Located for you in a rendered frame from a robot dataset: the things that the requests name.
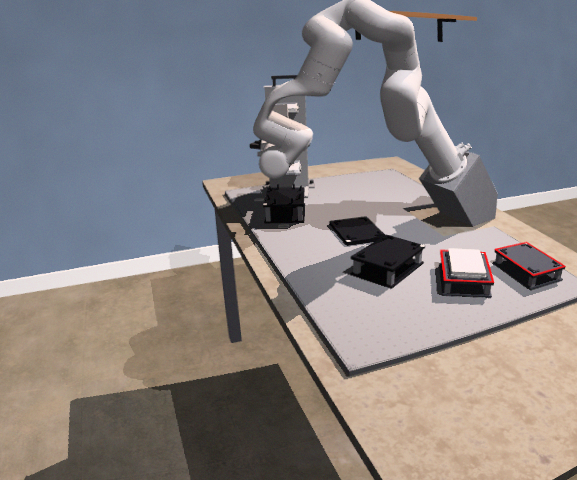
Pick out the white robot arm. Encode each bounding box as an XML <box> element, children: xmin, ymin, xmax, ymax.
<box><xmin>253</xmin><ymin>0</ymin><xmax>472</xmax><ymax>182</ymax></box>

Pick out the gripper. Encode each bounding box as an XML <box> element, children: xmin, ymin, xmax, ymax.
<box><xmin>250</xmin><ymin>139</ymin><xmax>267</xmax><ymax>150</ymax></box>

